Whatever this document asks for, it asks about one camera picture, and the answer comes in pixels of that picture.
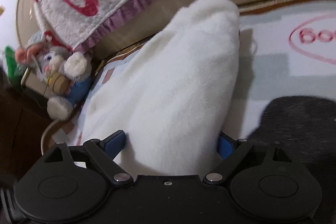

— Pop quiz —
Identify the white fleece zip jacket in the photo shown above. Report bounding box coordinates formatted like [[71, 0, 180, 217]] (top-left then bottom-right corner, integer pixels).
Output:
[[82, 0, 240, 176]]

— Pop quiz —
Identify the grey plush bunny toy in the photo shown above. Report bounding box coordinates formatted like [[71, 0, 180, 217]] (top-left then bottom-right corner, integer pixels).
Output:
[[15, 31, 92, 121]]

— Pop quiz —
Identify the dark wooden wardrobe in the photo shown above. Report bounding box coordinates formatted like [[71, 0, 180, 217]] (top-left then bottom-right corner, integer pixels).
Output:
[[1, 71, 51, 180]]

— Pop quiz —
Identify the cream bedside drawer cabinet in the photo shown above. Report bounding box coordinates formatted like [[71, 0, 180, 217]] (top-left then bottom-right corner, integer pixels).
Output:
[[21, 68, 52, 99]]

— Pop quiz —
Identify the checkered pastel floor rug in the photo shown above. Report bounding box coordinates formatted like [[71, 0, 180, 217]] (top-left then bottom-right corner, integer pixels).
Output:
[[40, 0, 336, 159]]

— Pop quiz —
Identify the green striped plastic bag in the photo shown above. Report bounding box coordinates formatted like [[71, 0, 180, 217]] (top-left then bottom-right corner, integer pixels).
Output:
[[2, 46, 25, 87]]

